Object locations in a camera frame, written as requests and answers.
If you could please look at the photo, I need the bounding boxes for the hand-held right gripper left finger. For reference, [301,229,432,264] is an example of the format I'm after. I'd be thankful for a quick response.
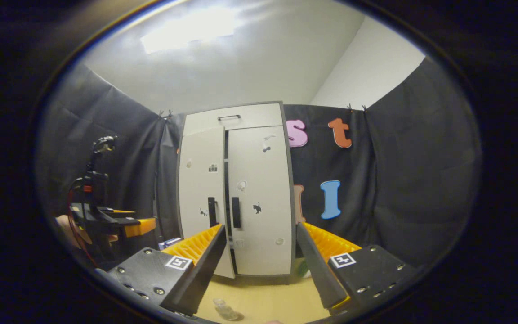
[106,224,227,316]

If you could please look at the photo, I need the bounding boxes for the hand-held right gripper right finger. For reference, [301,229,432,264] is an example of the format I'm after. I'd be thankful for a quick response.
[296,220,417,315]

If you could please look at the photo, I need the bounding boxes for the clear glass bottle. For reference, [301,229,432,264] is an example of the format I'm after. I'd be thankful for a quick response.
[213,297,245,322]

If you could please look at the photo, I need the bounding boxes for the white cabinet door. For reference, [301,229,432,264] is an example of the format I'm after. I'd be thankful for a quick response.
[227,126,295,276]
[177,126,235,279]

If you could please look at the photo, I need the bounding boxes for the white and grey cabinet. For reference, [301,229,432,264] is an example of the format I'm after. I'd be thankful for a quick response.
[176,101,296,279]

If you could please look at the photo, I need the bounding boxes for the white cabinet drawer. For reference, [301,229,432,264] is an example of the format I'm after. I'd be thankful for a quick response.
[183,103,284,135]

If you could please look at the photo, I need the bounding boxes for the white printed box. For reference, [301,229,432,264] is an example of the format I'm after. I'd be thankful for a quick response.
[158,237,182,251]

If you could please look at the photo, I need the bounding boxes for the black backdrop cloth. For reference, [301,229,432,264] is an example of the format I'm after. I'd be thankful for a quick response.
[36,56,482,270]

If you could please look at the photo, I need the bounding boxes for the ceiling light panel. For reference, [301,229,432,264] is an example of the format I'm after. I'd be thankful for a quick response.
[140,8,236,54]

